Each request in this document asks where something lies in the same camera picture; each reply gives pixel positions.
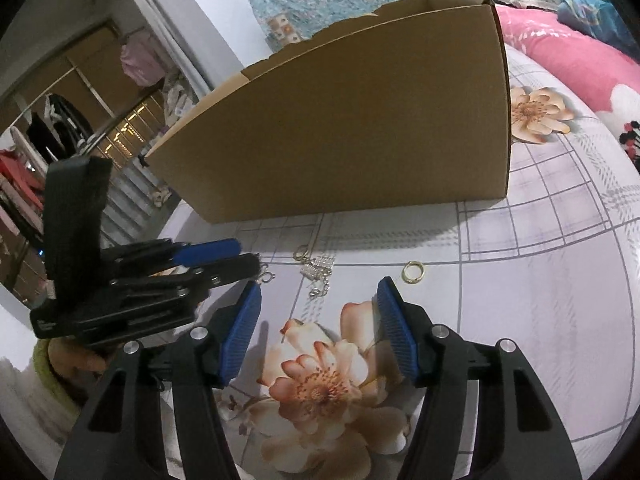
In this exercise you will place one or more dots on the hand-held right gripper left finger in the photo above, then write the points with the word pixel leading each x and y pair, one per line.
pixel 240 340

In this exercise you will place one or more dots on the white plastic bags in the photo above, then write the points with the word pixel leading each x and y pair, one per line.
pixel 176 100

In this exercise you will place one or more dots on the small silver hoop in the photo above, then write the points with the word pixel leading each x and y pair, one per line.
pixel 263 278

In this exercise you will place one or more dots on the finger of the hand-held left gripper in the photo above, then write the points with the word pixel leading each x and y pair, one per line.
pixel 210 252
pixel 225 270

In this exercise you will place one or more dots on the rack of hanging clothes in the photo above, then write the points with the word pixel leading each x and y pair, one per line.
pixel 25 175

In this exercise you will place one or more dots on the pink floral blanket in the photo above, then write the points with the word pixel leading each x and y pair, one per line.
pixel 575 60

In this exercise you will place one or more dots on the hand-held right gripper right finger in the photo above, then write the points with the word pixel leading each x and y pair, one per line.
pixel 397 335

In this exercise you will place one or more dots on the blue patterned quilt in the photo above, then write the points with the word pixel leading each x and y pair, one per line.
pixel 600 10

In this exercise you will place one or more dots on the metal railing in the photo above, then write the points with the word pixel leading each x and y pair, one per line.
pixel 125 145

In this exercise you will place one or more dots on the person's left forearm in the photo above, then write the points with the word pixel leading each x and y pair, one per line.
pixel 30 395

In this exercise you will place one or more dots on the pink hanging garment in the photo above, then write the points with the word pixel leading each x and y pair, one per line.
pixel 142 57

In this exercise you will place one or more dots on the person's left hand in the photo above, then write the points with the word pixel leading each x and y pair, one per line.
pixel 75 362

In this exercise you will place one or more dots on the brown cardboard box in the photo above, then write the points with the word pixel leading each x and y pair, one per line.
pixel 340 125

